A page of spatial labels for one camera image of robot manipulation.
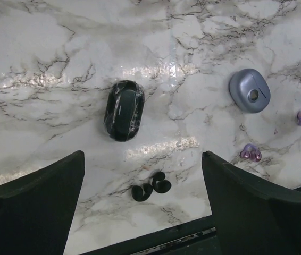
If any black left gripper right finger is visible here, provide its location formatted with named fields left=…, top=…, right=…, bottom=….
left=202, top=151, right=301, bottom=254

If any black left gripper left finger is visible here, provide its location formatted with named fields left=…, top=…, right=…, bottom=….
left=0, top=151, right=85, bottom=254

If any lavender earbud charging case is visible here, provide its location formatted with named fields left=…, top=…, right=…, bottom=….
left=229, top=69, right=271, bottom=114

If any black earbud left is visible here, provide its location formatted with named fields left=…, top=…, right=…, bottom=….
left=131, top=183, right=153, bottom=202

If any black mounting rail base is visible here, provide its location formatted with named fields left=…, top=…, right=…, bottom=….
left=81, top=183, right=301, bottom=255

